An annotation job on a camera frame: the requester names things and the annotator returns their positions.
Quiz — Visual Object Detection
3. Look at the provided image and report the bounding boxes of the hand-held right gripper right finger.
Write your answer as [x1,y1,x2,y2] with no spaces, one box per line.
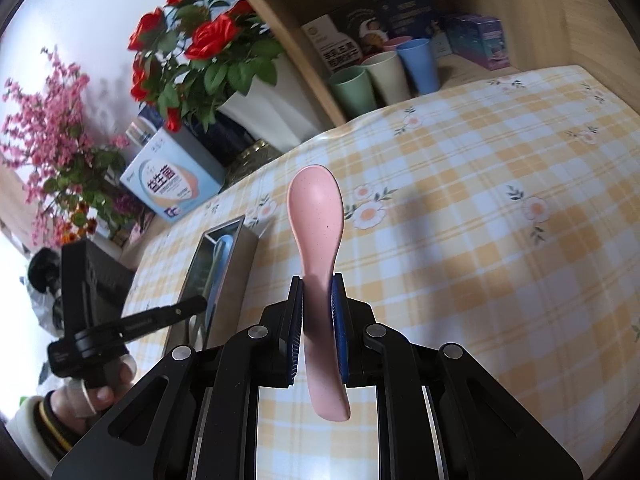
[330,272,583,480]

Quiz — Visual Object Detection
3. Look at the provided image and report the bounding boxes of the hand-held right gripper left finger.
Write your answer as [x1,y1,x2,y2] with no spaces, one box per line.
[52,275,306,480]

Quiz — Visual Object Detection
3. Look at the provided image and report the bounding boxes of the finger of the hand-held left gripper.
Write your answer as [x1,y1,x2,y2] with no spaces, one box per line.
[119,294,208,345]

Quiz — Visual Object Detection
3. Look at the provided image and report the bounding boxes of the metal utensil tray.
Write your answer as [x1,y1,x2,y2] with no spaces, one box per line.
[167,214,259,356]

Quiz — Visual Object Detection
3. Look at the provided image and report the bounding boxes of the pink spoon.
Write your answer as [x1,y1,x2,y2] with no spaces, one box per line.
[286,165,351,422]

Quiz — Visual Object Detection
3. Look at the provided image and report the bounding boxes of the person's left hand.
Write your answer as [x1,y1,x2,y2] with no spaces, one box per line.
[50,350,137,418]

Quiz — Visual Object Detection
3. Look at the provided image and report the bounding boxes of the white and blue product box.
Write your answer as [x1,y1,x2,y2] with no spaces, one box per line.
[120,127,226,226]

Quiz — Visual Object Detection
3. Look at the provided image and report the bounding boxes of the silver and navy box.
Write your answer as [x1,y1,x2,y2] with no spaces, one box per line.
[125,120,156,148]

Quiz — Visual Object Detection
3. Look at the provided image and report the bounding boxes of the pink blossom arrangement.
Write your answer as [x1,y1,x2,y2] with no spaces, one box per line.
[0,45,131,246]

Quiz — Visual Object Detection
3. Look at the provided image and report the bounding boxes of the yellow checked floral tablecloth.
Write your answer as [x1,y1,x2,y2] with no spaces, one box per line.
[120,64,640,480]

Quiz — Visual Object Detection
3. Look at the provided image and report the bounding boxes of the red roses in white pot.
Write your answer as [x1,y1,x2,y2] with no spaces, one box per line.
[127,0,326,153]

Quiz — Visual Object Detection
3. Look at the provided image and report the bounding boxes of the green cup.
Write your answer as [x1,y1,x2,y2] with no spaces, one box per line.
[327,66,378,123]

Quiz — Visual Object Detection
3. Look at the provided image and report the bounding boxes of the beige cup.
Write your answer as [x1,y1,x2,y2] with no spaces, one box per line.
[360,51,413,107]

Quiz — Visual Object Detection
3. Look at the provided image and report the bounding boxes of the blue cup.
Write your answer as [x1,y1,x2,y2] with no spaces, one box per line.
[396,38,442,95]

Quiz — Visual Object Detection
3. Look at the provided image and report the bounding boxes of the beige box with dark print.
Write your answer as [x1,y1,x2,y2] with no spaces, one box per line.
[302,14,363,73]

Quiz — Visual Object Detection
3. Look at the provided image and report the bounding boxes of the dark blue box with figure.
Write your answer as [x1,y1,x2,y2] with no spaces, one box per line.
[330,0,391,56]

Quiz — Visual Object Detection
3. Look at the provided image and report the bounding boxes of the wooden shelf unit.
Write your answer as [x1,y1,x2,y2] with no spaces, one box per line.
[215,0,576,128]

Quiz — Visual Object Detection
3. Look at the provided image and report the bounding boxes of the purple box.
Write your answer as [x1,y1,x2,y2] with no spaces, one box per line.
[445,14,511,71]

